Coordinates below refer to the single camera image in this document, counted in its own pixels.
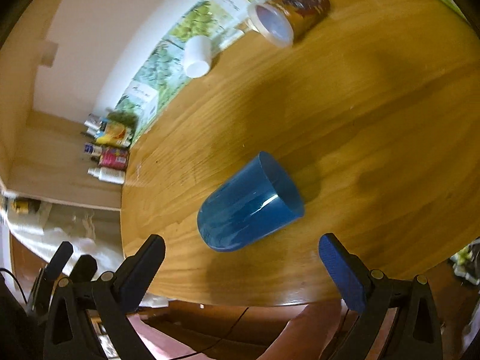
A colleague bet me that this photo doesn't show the white spray bottle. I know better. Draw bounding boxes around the white spray bottle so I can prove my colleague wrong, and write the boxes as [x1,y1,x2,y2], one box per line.
[88,167,125,185]

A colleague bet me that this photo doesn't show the black thin cable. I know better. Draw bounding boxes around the black thin cable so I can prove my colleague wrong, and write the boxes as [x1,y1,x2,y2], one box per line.
[168,305,251,360]

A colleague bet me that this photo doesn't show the brown printed paper cup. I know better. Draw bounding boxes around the brown printed paper cup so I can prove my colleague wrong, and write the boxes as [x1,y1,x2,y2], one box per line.
[247,0,331,48]

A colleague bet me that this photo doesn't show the blue plastic cup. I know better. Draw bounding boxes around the blue plastic cup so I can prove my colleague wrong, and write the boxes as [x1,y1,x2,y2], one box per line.
[197,151,305,252]

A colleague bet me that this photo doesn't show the pink red can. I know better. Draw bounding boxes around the pink red can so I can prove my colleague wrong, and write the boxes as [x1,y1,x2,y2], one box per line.
[84,143,129,171]

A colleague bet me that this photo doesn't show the yellow snack package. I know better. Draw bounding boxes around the yellow snack package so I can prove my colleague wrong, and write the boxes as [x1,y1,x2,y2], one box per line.
[94,119,134,148]

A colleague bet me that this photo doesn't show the white plastic cup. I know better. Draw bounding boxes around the white plastic cup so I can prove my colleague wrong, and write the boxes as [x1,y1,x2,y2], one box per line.
[182,35,212,79]

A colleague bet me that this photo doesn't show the green grape print boxes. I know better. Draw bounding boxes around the green grape print boxes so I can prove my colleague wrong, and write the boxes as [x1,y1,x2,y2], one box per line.
[112,0,254,144]

